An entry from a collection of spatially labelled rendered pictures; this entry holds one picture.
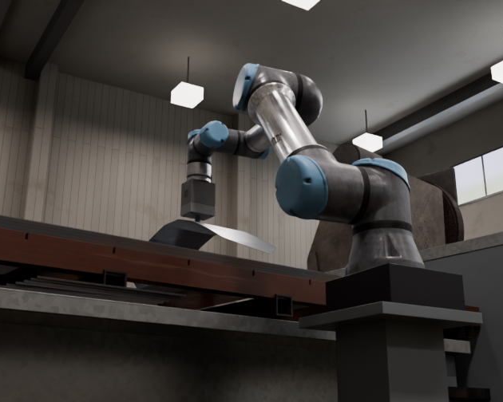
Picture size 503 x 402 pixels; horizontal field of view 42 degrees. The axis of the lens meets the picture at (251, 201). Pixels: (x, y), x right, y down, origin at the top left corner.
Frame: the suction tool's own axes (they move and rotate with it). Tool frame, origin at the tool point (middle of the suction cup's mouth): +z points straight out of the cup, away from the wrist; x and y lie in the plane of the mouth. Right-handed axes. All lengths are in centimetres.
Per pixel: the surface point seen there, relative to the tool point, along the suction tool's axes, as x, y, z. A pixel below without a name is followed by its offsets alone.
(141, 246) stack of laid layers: 36, 35, 17
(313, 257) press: -321, -320, -99
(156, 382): 44, 34, 46
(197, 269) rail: 40, 23, 21
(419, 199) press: -222, -366, -141
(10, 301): 62, 68, 36
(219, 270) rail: 39.6, 17.0, 21.1
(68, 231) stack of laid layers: 37, 52, 17
